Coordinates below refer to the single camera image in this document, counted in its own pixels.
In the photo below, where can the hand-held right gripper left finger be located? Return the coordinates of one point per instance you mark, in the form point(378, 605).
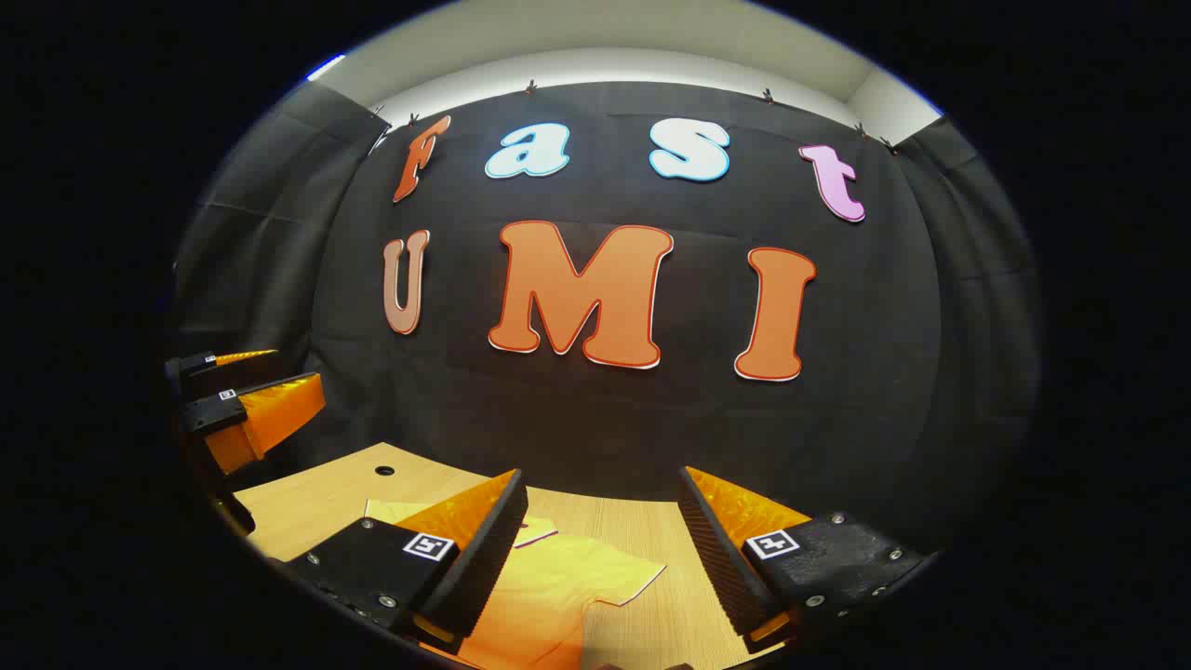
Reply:
point(484, 568)

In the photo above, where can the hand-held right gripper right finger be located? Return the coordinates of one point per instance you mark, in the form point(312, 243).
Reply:
point(721, 568)

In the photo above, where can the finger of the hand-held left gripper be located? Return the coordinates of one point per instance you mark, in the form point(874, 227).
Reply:
point(191, 368)
point(209, 412)

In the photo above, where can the orange T-shirt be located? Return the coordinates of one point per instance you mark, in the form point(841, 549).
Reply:
point(558, 586)

